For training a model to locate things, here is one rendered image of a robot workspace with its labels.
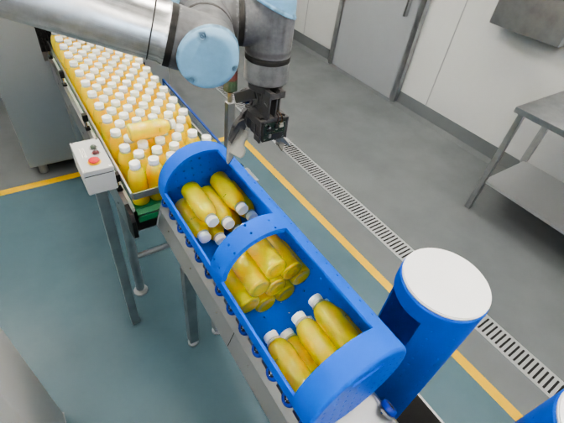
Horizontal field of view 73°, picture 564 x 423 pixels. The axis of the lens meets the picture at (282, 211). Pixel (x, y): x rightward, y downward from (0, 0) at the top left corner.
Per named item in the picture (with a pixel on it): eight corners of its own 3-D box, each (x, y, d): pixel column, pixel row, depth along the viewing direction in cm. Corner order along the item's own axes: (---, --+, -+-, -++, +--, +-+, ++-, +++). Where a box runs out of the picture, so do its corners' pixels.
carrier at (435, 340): (378, 357, 194) (330, 378, 183) (447, 240, 135) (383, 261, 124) (413, 413, 176) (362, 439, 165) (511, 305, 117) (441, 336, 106)
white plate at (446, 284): (448, 239, 134) (447, 241, 135) (385, 258, 123) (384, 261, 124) (511, 302, 116) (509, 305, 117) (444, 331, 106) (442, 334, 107)
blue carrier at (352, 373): (304, 447, 90) (315, 408, 69) (165, 217, 140) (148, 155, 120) (391, 380, 101) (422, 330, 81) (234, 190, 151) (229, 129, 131)
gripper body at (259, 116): (257, 146, 82) (261, 94, 74) (238, 127, 87) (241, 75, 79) (286, 139, 85) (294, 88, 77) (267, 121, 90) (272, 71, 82)
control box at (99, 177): (89, 195, 135) (82, 172, 128) (75, 165, 146) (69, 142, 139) (118, 188, 139) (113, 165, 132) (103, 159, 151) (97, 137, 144)
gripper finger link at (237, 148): (227, 171, 84) (251, 137, 82) (216, 156, 88) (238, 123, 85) (237, 174, 86) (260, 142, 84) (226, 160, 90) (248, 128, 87)
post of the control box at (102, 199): (133, 325, 208) (92, 180, 141) (130, 319, 210) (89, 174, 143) (140, 321, 210) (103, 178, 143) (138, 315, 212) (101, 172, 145)
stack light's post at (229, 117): (225, 259, 249) (227, 104, 175) (221, 255, 251) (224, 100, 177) (230, 257, 250) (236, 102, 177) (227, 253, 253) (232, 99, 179)
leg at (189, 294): (190, 348, 202) (183, 275, 159) (185, 340, 205) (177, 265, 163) (201, 343, 204) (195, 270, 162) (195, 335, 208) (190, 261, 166)
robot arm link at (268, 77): (236, 51, 76) (277, 47, 80) (235, 75, 79) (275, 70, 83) (258, 70, 71) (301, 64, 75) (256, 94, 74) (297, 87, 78)
